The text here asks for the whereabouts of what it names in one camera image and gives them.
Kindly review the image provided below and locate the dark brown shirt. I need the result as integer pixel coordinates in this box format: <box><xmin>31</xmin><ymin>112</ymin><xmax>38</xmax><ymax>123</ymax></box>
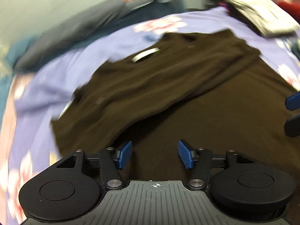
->
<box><xmin>52</xmin><ymin>29</ymin><xmax>299</xmax><ymax>180</ymax></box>

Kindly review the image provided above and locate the white polka dot garment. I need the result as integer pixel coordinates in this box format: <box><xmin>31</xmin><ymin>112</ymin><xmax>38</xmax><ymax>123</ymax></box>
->
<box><xmin>225</xmin><ymin>0</ymin><xmax>299</xmax><ymax>37</ymax></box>

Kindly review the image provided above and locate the dark grey pillow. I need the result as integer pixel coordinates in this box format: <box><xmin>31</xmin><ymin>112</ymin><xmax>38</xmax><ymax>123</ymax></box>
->
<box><xmin>13</xmin><ymin>0</ymin><xmax>185</xmax><ymax>72</ymax></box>

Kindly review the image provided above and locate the purple floral bed sheet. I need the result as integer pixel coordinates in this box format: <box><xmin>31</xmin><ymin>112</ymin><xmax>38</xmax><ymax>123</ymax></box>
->
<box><xmin>1</xmin><ymin>7</ymin><xmax>299</xmax><ymax>224</ymax></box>

